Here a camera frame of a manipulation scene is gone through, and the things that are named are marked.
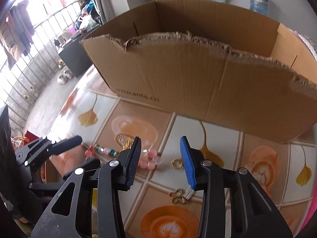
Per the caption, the multicolour bead bracelet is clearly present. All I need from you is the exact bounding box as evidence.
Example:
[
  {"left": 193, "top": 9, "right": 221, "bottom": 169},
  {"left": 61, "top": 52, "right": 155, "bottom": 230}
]
[{"left": 84, "top": 143, "right": 125, "bottom": 159}]

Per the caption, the gold pendant charm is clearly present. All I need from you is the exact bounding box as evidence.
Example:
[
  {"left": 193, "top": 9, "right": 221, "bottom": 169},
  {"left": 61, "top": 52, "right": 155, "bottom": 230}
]
[{"left": 115, "top": 134, "right": 134, "bottom": 150}]

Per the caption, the pink bead bracelet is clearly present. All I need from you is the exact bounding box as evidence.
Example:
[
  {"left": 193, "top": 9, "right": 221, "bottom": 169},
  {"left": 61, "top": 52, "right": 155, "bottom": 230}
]
[{"left": 138, "top": 149, "right": 162, "bottom": 171}]

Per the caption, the gold ring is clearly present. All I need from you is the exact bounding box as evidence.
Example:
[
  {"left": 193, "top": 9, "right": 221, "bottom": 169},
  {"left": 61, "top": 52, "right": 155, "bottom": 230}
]
[{"left": 171, "top": 158, "right": 184, "bottom": 170}]

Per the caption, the gold clover rhinestone earring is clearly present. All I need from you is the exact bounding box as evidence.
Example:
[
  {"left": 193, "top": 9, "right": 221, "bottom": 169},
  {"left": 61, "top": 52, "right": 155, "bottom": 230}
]
[{"left": 169, "top": 187, "right": 195, "bottom": 204}]

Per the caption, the rhinestone bar earring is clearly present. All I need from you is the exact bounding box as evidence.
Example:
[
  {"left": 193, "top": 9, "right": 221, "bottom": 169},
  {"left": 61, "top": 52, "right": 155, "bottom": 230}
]
[{"left": 252, "top": 172, "right": 265, "bottom": 184}]

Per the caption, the red gift bag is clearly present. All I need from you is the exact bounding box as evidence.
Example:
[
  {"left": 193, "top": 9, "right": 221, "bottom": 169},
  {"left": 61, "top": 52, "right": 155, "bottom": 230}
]
[{"left": 23, "top": 131, "right": 39, "bottom": 145}]

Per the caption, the patterned tablecloth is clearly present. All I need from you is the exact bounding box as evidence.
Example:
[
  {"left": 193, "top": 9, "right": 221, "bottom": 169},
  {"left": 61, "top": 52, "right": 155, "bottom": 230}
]
[{"left": 42, "top": 67, "right": 306, "bottom": 237}]

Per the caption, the pink floral blanket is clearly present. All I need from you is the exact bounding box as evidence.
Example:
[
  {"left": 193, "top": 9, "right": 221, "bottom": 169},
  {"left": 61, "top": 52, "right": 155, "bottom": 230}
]
[{"left": 288, "top": 125, "right": 316, "bottom": 236}]

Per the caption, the white shoe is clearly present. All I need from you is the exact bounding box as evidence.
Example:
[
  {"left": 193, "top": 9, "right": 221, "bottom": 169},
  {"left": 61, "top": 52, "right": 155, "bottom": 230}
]
[
  {"left": 63, "top": 69, "right": 74, "bottom": 79},
  {"left": 57, "top": 74, "right": 68, "bottom": 84}
]

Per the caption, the dark grey cabinet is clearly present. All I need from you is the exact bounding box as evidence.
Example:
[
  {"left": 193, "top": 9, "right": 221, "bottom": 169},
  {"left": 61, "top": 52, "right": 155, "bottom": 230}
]
[{"left": 59, "top": 27, "right": 97, "bottom": 78}]

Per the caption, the brown cardboard box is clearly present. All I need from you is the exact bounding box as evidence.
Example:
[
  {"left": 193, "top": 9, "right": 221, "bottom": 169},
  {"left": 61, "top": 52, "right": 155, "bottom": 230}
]
[{"left": 81, "top": 0, "right": 316, "bottom": 143}]

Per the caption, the blue water bottle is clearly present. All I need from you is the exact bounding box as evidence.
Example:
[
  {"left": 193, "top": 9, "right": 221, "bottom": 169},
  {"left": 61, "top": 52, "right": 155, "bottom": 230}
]
[{"left": 249, "top": 0, "right": 269, "bottom": 16}]

